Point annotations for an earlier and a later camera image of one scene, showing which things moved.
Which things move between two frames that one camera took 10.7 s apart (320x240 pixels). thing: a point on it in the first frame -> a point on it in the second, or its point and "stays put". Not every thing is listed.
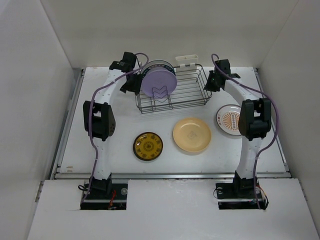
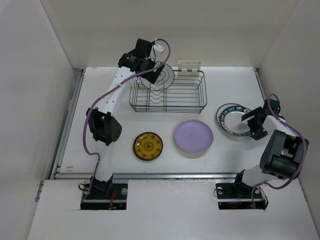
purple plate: (159, 83) -> (193, 136)
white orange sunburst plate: (227, 119) stays put
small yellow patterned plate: (148, 146) stays put
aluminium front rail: (171, 176) stays put
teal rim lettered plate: (158, 65) -> (229, 118)
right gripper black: (208, 86) -> (257, 133)
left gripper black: (134, 87) -> (151, 76)
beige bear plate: (191, 134) -> (191, 154)
